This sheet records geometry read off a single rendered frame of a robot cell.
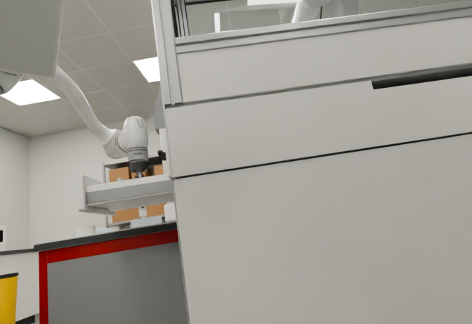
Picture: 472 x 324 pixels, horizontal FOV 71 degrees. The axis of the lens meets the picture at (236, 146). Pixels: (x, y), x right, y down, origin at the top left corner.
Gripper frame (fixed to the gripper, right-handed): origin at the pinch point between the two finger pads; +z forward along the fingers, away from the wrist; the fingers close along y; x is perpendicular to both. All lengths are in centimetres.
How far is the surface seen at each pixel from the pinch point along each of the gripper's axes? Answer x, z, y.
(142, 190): -0.7, -1.1, 42.8
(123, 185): -6.2, -3.3, 41.1
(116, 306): -11.7, 33.8, 14.9
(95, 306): -18.8, 32.6, 13.0
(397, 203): 42, 16, 97
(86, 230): -21.4, 6.2, 4.9
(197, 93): 10, -12, 89
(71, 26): -45, -196, -154
